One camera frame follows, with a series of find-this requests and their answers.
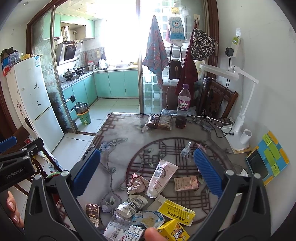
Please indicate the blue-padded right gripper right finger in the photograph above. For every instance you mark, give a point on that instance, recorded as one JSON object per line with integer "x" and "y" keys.
{"x": 252, "y": 220}

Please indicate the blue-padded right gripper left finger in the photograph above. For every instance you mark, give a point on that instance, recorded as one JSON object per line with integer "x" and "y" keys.
{"x": 52, "y": 210}

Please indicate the yellow carton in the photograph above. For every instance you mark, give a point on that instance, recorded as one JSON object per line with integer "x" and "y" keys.
{"x": 175, "y": 211}

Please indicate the pink cigarette box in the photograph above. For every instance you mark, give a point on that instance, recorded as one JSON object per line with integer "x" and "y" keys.
{"x": 186, "y": 184}

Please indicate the paper wrapper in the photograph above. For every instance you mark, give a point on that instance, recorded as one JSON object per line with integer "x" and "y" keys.
{"x": 137, "y": 184}

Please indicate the pink white snack bag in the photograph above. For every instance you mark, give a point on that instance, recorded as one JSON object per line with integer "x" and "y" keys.
{"x": 160, "y": 178}

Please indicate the crushed clear plastic bottle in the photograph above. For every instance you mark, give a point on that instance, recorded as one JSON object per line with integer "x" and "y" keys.
{"x": 117, "y": 228}

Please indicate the white milk carton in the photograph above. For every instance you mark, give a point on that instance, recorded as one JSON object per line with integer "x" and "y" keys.
{"x": 134, "y": 233}

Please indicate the green trash bin with bag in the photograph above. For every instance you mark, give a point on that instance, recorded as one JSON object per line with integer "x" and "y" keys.
{"x": 82, "y": 111}

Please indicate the person's left hand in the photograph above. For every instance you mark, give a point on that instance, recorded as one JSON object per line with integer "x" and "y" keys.
{"x": 14, "y": 212}

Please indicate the person's right hand thumb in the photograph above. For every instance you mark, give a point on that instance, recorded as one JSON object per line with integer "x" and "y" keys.
{"x": 151, "y": 234}

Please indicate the dark red cigarette pack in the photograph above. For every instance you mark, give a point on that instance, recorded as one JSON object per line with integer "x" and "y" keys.
{"x": 92, "y": 211}

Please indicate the white crumpled tissue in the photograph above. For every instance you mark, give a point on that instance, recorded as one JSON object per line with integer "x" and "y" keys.
{"x": 244, "y": 173}

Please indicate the blue yellow kids tablet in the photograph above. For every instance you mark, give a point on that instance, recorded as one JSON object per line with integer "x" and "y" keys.
{"x": 268, "y": 158}

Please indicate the yellow drink box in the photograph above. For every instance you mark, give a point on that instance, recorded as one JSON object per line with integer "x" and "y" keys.
{"x": 173, "y": 231}

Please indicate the white cup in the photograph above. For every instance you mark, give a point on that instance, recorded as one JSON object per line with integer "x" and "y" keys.
{"x": 245, "y": 137}

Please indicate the pink plastic wrapper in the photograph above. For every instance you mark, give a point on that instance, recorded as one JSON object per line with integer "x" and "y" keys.
{"x": 201, "y": 147}

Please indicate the black white snack pouch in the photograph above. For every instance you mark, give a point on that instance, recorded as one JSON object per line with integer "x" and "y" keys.
{"x": 132, "y": 205}

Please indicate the clear plastic wrapper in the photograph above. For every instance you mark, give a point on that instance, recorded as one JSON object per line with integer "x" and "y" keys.
{"x": 186, "y": 152}

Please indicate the white two-door refrigerator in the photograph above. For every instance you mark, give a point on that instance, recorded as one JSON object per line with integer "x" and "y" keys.
{"x": 31, "y": 101}

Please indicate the blue white snack wrapper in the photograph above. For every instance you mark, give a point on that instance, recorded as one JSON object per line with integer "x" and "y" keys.
{"x": 148, "y": 219}

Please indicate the floral patterned tablecloth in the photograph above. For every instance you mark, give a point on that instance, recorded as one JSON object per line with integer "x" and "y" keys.
{"x": 127, "y": 149}

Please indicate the black wok on stove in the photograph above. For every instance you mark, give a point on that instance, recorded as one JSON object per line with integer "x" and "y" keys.
{"x": 69, "y": 73}

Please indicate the wooden chair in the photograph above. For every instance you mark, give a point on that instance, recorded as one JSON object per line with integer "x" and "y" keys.
{"x": 215, "y": 100}

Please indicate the dark packaged snack bag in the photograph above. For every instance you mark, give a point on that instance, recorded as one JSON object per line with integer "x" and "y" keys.
{"x": 159, "y": 121}

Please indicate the black range hood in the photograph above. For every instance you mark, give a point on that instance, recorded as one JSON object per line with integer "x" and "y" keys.
{"x": 67, "y": 51}

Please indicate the purple-label drink bottle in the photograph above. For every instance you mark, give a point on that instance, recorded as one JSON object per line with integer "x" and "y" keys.
{"x": 184, "y": 100}

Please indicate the dark red hanging garment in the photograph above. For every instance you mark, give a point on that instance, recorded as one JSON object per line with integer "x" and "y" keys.
{"x": 189, "y": 74}

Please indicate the black hanging handbag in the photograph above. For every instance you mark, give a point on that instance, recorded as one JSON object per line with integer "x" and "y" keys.
{"x": 175, "y": 65}

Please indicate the black white letter bag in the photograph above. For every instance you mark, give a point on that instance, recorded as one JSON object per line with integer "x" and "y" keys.
{"x": 202, "y": 45}

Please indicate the plaid hanging cloth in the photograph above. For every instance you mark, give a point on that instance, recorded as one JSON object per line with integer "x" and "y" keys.
{"x": 156, "y": 58}

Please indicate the blue smiley hanging bag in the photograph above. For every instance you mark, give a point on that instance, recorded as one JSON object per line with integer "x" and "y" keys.
{"x": 175, "y": 31}

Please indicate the white wall power strip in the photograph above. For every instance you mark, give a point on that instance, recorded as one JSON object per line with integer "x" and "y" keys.
{"x": 235, "y": 45}

